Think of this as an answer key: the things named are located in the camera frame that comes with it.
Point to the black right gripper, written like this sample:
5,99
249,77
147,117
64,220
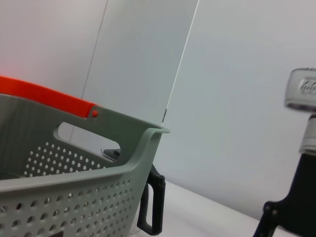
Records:
301,197

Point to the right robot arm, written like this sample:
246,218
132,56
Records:
309,135

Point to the grey perforated storage bin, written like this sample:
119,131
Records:
74,177

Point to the glass teapot black lid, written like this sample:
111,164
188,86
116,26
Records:
158,197

